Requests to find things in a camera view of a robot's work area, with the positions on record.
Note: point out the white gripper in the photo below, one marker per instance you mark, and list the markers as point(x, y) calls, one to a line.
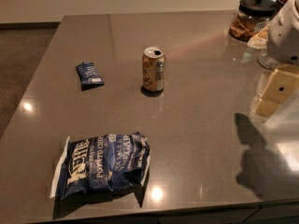
point(284, 37)

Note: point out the orange soda can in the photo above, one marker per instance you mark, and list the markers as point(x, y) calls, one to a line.
point(153, 65)

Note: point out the large blue chip bag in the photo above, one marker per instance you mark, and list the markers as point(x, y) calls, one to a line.
point(108, 163)

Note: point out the small blue snack bag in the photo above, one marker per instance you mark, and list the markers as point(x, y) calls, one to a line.
point(88, 74)

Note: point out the clear drinking glass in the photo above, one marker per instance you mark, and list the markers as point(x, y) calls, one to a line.
point(266, 61)

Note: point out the yellow snack packet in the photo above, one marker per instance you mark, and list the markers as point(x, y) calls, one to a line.
point(259, 40)

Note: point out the glass jar with black lid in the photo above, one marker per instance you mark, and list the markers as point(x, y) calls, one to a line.
point(249, 16)

